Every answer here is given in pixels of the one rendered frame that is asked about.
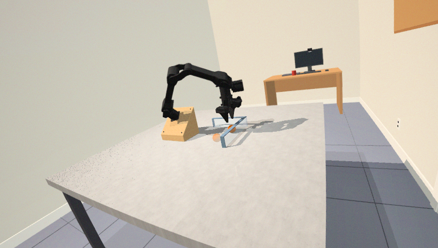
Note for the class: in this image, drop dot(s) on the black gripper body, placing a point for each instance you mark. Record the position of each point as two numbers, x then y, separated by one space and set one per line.
224 106

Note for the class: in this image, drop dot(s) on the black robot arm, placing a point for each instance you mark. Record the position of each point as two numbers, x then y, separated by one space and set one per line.
219 78

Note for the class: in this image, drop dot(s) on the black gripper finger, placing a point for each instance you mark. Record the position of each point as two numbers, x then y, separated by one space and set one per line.
231 113
225 116

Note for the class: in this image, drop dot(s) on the translucent orange ball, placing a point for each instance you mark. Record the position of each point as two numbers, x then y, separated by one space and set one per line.
216 137

